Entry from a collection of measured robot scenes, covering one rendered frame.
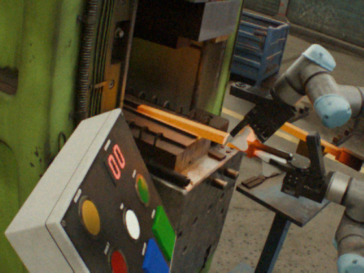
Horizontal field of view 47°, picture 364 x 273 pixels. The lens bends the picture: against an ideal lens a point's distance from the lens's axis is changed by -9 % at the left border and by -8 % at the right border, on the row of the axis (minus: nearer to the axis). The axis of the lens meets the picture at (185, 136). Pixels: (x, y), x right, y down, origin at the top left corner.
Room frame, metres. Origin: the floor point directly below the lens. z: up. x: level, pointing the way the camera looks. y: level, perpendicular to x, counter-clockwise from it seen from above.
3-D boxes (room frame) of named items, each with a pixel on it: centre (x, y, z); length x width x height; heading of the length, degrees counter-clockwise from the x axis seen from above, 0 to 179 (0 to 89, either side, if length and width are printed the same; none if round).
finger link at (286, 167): (0.98, -0.26, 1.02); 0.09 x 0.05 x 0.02; 68
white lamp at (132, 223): (0.54, 0.05, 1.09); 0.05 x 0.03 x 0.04; 155
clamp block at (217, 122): (1.27, -0.05, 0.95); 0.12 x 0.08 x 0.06; 65
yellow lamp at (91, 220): (0.44, 0.10, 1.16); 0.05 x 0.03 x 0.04; 155
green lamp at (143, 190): (0.64, 0.05, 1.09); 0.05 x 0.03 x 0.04; 155
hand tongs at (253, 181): (1.66, -0.44, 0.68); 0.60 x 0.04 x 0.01; 139
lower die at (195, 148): (1.17, 0.16, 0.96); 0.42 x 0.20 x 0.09; 65
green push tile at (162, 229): (0.64, 0.01, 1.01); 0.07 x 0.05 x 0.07; 0
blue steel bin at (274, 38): (5.17, -0.28, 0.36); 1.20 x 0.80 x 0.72; 66
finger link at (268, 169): (1.00, -0.22, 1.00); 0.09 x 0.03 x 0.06; 68
